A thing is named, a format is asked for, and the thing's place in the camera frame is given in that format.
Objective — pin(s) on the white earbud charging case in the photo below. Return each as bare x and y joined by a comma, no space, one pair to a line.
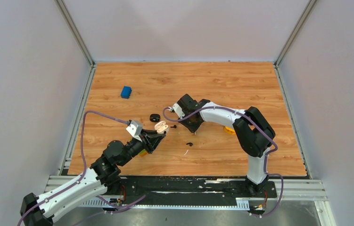
161,127

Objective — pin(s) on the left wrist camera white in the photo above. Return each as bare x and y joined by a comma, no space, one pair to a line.
134,128

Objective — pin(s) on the orange green toy block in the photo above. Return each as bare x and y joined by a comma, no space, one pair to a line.
143,153

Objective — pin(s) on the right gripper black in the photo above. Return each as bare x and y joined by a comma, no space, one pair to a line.
193,128

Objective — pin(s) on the blue toy block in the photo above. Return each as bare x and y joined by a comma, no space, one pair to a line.
126,92

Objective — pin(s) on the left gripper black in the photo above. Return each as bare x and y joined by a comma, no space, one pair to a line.
151,139

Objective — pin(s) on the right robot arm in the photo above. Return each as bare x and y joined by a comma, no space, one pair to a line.
253,131

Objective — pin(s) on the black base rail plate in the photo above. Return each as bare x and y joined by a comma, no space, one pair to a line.
187,191

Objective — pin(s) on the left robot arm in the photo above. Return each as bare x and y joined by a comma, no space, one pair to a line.
48,208

